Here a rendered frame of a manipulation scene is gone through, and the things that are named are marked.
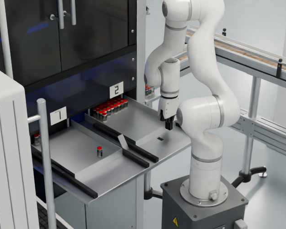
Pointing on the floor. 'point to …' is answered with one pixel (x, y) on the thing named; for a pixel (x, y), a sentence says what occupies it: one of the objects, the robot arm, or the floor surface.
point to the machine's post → (140, 95)
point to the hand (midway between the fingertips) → (169, 125)
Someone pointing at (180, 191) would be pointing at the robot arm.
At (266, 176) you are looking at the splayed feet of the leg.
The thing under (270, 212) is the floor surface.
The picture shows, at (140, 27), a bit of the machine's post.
